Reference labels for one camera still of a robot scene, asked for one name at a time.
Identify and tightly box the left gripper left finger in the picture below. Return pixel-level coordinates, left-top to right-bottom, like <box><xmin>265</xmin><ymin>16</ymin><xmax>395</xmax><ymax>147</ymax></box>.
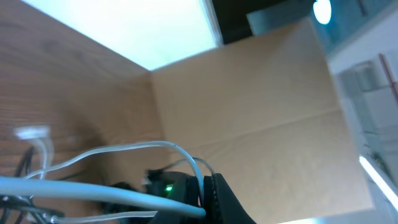
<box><xmin>149</xmin><ymin>175</ymin><xmax>205</xmax><ymax>224</ymax></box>

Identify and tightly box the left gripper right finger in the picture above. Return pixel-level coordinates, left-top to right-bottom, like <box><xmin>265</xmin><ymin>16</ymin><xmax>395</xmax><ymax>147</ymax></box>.
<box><xmin>203</xmin><ymin>173</ymin><xmax>256</xmax><ymax>224</ymax></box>

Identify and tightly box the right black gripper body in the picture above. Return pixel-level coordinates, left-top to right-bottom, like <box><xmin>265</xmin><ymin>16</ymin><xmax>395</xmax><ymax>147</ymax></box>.
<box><xmin>102</xmin><ymin>170</ymin><xmax>193</xmax><ymax>214</ymax></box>

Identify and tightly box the white usb cable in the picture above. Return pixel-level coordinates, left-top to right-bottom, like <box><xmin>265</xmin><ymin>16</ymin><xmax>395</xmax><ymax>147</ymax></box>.
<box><xmin>0</xmin><ymin>125</ymin><xmax>206</xmax><ymax>224</ymax></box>

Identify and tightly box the cardboard box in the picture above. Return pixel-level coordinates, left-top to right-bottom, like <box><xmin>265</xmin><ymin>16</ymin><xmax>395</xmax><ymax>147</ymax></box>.
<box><xmin>152</xmin><ymin>19</ymin><xmax>373</xmax><ymax>223</ymax></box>

